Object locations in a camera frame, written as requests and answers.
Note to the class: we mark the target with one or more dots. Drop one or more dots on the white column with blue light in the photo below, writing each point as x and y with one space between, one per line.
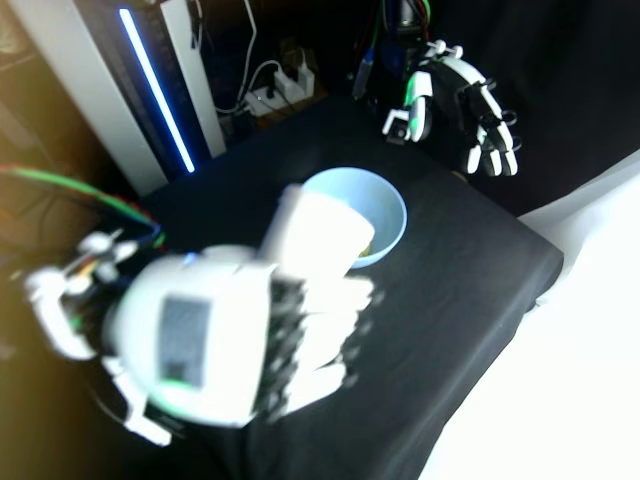
75 75

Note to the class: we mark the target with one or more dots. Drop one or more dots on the black tablecloth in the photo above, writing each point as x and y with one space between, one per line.
400 325

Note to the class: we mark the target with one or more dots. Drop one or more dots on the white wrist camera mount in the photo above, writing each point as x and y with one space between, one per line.
397 129
135 405

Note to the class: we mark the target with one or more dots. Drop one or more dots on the black backdrop cloth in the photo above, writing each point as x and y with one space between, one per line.
575 75

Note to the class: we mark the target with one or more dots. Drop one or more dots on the light blue bowl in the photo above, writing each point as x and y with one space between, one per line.
385 210

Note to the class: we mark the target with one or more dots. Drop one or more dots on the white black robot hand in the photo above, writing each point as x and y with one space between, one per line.
200 325
462 70

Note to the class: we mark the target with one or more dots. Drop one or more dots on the white power strip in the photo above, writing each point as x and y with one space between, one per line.
265 98

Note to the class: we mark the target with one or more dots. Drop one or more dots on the white paper cup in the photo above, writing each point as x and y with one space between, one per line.
320 235

